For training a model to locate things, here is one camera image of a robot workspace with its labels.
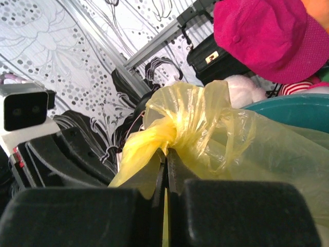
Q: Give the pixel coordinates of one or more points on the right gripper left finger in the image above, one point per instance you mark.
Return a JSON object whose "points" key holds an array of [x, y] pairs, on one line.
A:
{"points": [[130, 215]]}

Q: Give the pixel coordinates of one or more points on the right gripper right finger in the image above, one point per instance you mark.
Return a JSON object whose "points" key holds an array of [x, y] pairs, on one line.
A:
{"points": [[235, 213]]}

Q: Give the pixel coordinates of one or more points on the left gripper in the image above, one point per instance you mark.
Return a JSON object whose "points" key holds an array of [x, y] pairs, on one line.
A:
{"points": [[60, 159]]}

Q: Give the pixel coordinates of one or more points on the teal trash bin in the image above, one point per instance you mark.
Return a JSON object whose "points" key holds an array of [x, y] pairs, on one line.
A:
{"points": [[300, 110]]}

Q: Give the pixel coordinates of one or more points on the orange plush toy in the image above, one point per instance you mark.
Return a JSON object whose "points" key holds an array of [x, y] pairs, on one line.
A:
{"points": [[318, 9]]}

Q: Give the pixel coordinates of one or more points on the white lamb plush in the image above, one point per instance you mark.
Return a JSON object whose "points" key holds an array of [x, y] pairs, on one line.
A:
{"points": [[243, 91]]}

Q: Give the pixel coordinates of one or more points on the black leather handbag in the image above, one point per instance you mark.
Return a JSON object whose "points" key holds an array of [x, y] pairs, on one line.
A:
{"points": [[211, 62]]}

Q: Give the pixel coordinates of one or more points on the yellow trash bag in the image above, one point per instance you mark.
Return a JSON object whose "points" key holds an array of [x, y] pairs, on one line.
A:
{"points": [[218, 142]]}

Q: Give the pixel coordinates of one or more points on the magenta fuzzy bag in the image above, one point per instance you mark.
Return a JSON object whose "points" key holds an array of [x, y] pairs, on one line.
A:
{"points": [[277, 40]]}

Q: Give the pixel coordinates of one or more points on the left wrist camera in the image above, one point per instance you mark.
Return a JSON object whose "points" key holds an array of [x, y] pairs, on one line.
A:
{"points": [[25, 105]]}

